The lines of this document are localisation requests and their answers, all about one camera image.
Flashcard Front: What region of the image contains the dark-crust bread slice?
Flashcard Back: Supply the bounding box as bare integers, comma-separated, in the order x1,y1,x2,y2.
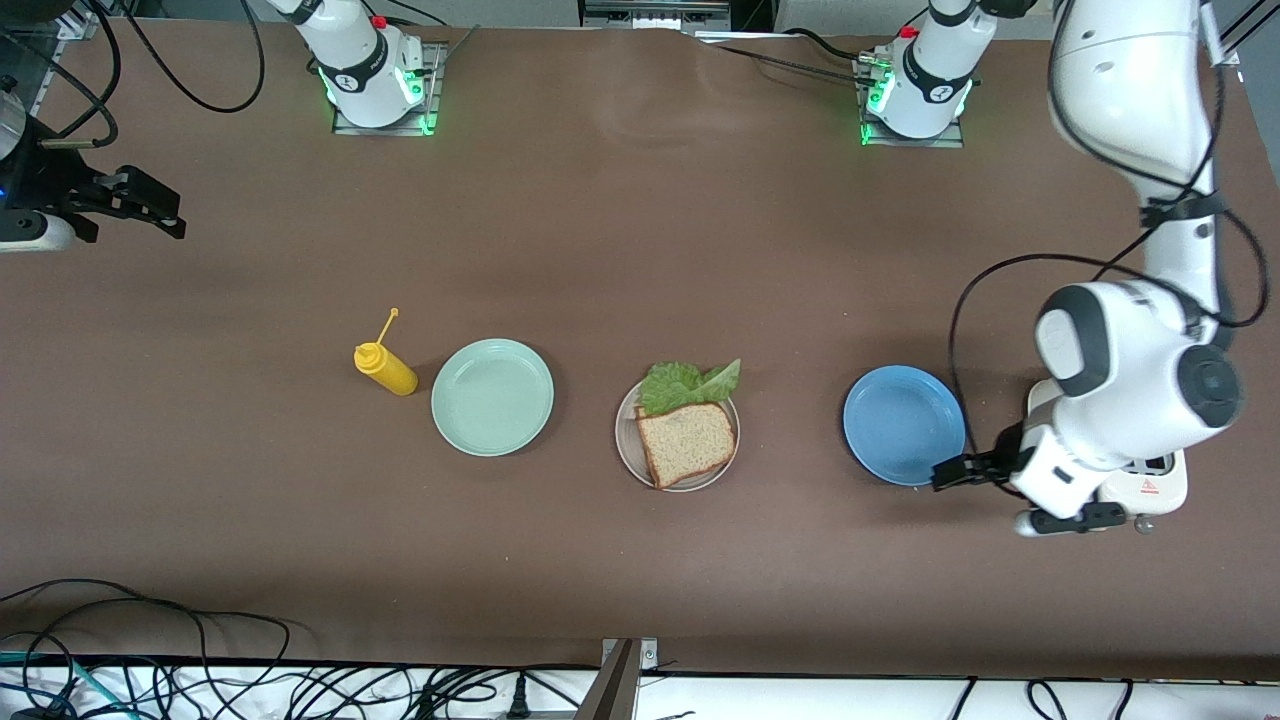
637,402,737,489

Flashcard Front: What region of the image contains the green lettuce leaf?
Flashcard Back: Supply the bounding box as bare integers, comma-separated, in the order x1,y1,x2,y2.
638,358,744,418

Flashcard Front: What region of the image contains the yellow mustard squeeze bottle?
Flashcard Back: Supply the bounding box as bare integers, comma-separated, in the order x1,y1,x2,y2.
354,308,420,397

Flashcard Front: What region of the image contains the blue plate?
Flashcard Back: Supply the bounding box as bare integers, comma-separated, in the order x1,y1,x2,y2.
843,364,967,488

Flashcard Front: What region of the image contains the beige plate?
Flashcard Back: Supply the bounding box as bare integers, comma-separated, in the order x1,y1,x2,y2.
615,378,742,493

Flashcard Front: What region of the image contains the mint green plate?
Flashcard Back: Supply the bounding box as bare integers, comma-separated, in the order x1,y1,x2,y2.
431,338,555,458

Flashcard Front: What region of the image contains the white two-slot toaster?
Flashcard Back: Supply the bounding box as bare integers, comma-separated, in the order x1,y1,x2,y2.
1027,378,1190,534

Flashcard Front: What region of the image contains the dark equipment box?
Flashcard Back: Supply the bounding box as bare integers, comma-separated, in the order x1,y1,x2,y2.
578,0,733,33

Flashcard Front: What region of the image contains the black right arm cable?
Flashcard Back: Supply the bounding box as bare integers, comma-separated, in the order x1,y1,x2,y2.
0,0,123,151
110,0,266,113

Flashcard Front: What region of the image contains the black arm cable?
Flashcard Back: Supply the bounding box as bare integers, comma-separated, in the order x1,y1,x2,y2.
110,0,266,113
947,0,1271,461
0,0,123,151

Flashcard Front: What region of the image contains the metal frame enclosure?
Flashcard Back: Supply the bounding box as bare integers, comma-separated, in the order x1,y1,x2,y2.
0,0,101,131

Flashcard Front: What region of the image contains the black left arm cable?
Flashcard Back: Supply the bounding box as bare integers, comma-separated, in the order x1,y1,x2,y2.
947,0,1271,461

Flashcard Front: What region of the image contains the grey metal post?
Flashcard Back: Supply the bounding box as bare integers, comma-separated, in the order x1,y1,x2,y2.
575,637,661,720

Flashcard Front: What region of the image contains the teal cable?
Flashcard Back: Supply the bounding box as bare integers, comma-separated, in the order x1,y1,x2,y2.
0,650,131,720

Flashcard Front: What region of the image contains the black braided cable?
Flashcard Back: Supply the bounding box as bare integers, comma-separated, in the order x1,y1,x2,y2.
690,28,881,91

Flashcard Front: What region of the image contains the aluminium frame profile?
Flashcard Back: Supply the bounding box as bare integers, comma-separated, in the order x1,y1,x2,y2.
1205,0,1280,69

